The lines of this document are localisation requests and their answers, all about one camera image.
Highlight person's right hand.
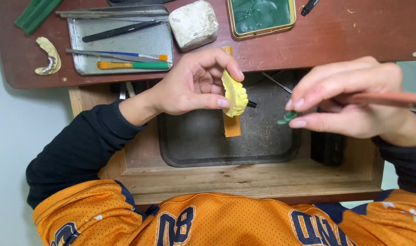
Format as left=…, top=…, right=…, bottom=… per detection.
left=285, top=56, right=414, bottom=139

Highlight person's left hand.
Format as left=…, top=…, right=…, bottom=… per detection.
left=152, top=48, right=245, bottom=116

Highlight pink handled tool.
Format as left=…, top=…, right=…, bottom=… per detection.
left=346, top=91, right=416, bottom=109

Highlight yellow dental cast model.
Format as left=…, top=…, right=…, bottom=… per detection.
left=221, top=68, right=249, bottom=118

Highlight green wax piece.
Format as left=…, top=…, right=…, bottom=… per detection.
left=277, top=110, right=299, bottom=126

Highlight orange and green brush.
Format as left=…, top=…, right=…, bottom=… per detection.
left=97, top=60, right=171, bottom=71

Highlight dark plastic tray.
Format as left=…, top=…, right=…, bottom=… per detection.
left=157, top=70, right=303, bottom=168

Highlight silver metal tray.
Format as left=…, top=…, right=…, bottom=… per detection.
left=67, top=5, right=174, bottom=76

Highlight orange wooden strip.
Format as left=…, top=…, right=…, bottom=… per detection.
left=222, top=46, right=242, bottom=138

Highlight white plaster block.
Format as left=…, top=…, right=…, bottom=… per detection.
left=168, top=0, right=219, bottom=53

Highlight black box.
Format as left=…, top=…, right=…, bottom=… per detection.
left=310, top=131, right=345, bottom=167

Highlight black tweezers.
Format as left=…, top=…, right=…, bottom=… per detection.
left=82, top=19, right=168, bottom=44

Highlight thin metal instrument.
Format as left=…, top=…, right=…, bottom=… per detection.
left=261, top=71, right=293, bottom=95

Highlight dark flat object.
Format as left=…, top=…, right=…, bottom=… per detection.
left=107, top=0, right=176, bottom=7

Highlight black pen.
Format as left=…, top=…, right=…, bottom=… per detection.
left=300, top=0, right=321, bottom=17

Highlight silver metal tweezers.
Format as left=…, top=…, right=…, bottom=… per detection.
left=56, top=7, right=169, bottom=19

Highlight wooden drawer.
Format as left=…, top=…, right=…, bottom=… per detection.
left=68, top=69, right=385, bottom=206

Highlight tin of green wax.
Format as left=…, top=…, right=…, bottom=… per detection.
left=226, top=0, right=297, bottom=41

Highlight cream dental cast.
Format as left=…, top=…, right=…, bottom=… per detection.
left=34, top=36, right=62, bottom=76

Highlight orange jersey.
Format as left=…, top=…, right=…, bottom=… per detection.
left=32, top=179, right=416, bottom=246

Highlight blue handled metal spatula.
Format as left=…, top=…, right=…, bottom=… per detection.
left=66, top=48, right=169, bottom=63

